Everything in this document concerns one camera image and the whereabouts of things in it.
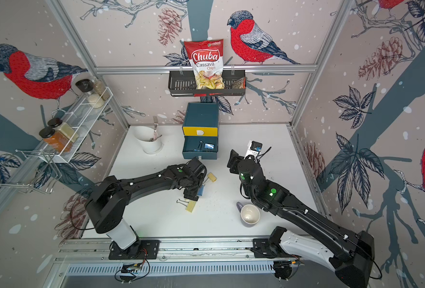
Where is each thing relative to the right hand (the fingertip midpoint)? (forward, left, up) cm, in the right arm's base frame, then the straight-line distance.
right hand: (236, 152), depth 72 cm
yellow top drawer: (+19, +18, -9) cm, 28 cm away
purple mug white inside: (-16, -7, -26) cm, 32 cm away
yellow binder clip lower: (-13, +21, -26) cm, 36 cm away
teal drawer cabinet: (+28, +17, -5) cm, 34 cm away
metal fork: (+30, +46, -12) cm, 57 cm away
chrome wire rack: (-14, +71, +6) cm, 73 cm away
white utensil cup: (+22, +50, -15) cm, 57 cm away
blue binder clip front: (+17, +14, -18) cm, 29 cm away
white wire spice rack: (+15, +72, +4) cm, 73 cm away
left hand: (-3, +12, -21) cm, 25 cm away
